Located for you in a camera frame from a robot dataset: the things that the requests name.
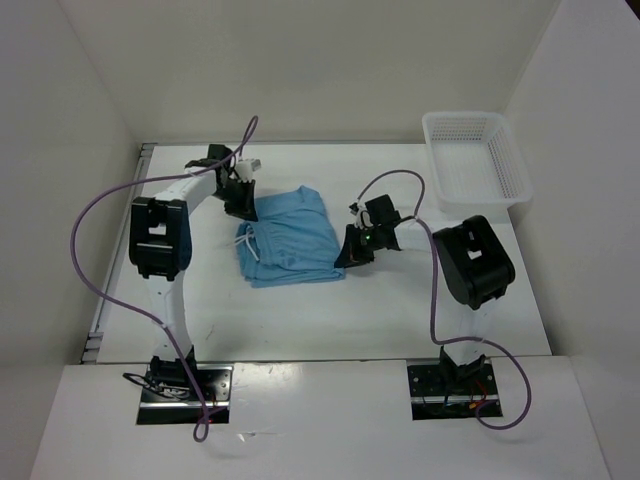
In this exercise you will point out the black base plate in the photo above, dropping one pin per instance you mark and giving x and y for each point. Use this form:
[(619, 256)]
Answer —
[(176, 404), (432, 400)]

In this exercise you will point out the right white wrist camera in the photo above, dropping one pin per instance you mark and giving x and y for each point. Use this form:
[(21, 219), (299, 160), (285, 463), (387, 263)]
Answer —
[(362, 218)]

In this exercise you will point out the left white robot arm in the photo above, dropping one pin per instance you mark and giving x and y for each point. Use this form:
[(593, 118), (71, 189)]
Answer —
[(160, 247)]

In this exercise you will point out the white plastic basket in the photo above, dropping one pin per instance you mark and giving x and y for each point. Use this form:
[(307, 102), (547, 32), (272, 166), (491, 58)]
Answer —
[(476, 165)]

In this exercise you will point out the light blue shorts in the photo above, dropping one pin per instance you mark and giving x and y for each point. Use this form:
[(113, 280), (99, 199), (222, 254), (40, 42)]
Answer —
[(292, 242)]

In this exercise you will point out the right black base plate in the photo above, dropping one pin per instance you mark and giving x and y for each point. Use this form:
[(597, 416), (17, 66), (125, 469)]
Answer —
[(432, 400)]

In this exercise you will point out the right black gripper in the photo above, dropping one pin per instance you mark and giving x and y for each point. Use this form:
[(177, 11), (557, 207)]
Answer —
[(351, 252)]

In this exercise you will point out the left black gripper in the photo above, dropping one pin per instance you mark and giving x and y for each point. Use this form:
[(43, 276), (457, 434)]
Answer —
[(246, 208)]

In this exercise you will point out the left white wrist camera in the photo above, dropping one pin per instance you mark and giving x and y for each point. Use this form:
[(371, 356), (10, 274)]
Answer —
[(245, 168)]

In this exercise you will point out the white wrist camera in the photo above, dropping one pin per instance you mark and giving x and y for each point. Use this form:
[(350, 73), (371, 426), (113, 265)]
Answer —
[(245, 168), (362, 218)]

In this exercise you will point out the aluminium table edge rail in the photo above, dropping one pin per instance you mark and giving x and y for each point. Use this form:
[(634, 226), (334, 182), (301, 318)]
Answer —
[(104, 308)]

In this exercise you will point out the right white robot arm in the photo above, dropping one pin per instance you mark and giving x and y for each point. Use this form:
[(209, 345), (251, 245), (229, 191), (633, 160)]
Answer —
[(471, 259)]

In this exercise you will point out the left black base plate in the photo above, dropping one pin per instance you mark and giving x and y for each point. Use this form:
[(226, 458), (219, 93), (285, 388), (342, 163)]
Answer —
[(176, 404)]

